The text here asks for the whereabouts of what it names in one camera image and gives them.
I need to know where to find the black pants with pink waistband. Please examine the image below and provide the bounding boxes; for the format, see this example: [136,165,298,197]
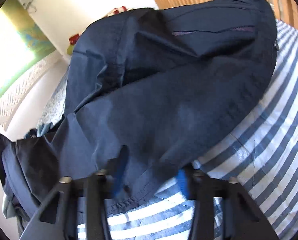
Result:
[0,0,277,219]

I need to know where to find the blue white striped quilt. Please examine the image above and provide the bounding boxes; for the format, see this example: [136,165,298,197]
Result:
[108,21,298,239]

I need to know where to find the red floral folded blanket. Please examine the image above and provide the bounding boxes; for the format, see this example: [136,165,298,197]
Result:
[68,6,128,46]

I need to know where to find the light blue denim shirt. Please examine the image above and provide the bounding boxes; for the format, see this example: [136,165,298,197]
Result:
[2,120,63,219]

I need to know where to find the green folded quilt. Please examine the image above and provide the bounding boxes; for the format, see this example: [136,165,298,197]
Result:
[66,44,75,56]

